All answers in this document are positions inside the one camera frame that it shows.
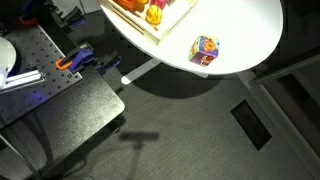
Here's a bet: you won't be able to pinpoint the grey perforated mounting plate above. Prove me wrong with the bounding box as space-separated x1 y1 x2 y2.
0 23 84 130

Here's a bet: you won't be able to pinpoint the colourful soft picture cube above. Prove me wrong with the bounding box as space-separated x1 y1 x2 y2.
188 35 221 68

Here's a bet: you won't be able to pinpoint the white table foot bar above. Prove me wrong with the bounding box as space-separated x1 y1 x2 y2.
120 58 163 85

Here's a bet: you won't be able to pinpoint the dark rectangular floor vent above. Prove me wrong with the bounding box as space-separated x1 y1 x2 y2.
230 99 273 152

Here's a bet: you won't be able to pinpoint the aluminium extrusion rail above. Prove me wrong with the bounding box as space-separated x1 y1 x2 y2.
0 69 46 91

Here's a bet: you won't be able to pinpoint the purple clamp with orange handle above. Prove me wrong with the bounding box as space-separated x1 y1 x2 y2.
54 42 123 76
18 0 86 30

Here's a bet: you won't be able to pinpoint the amber toy block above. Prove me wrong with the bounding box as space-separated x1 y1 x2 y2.
134 0 150 14

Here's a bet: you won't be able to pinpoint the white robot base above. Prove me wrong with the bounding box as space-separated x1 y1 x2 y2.
0 36 18 90

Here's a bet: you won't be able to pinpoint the dark metal door rail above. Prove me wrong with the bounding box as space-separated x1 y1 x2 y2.
249 53 320 85

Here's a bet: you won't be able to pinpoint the orange and yellow toys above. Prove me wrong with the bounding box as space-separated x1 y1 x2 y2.
145 4 164 26

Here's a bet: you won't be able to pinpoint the white wooden tray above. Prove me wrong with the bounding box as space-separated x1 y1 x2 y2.
99 0 200 46

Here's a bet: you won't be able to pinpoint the orange toy block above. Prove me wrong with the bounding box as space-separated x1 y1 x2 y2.
113 0 138 11

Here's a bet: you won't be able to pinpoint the pink toy block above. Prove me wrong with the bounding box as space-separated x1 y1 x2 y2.
149 0 168 11

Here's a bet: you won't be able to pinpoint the white floor threshold strip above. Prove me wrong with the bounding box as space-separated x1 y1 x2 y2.
236 69 320 178

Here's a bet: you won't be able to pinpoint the black cart top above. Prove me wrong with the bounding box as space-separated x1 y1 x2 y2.
0 66 126 176

